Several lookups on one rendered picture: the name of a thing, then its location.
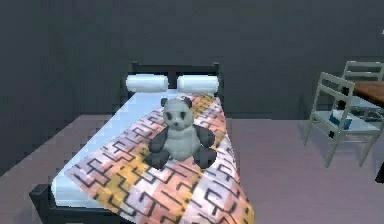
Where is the black and white panda teddy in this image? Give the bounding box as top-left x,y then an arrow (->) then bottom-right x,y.
143,97 -> 218,170

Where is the white pillow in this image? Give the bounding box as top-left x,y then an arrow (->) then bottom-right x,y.
176,74 -> 220,94
125,74 -> 170,94

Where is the orange patterned blanket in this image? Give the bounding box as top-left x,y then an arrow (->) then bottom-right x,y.
64,93 -> 257,224

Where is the black bed with white mattress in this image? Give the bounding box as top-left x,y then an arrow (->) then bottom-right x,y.
29,61 -> 257,224

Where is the pale green chair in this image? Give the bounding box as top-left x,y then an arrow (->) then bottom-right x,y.
303,71 -> 384,169
341,60 -> 384,122

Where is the brown wooden table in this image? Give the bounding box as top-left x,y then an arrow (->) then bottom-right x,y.
350,80 -> 384,184

